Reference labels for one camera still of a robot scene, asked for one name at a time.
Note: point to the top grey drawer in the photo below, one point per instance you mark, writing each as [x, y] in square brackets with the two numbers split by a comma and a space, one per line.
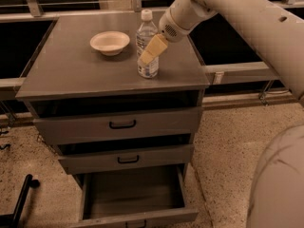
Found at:
[119, 126]

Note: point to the middle grey drawer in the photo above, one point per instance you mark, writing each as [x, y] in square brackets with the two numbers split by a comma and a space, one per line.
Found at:
[127, 159]

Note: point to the black metal bar stand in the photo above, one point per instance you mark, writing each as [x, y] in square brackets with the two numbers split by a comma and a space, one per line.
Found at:
[12, 220]

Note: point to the white paper bowl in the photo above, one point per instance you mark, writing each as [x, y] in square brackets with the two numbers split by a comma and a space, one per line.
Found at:
[110, 43]

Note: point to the clear plastic water bottle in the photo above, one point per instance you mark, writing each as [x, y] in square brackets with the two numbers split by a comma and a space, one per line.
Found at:
[144, 34]

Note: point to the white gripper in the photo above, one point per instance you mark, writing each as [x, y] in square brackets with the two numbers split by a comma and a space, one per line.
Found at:
[168, 28]

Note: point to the bottom grey drawer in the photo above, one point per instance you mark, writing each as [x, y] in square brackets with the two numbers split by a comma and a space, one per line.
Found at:
[134, 198]

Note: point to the metal railing frame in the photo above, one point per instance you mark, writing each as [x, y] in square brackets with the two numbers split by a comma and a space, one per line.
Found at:
[234, 72]

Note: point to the grey drawer cabinet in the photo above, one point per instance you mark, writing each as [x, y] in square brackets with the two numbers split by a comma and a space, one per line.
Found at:
[70, 78]

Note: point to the grey drawer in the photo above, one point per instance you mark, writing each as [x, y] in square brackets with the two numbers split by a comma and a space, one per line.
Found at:
[134, 198]
[127, 159]
[119, 126]

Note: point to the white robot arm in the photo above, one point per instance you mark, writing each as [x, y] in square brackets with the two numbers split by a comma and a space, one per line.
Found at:
[277, 190]

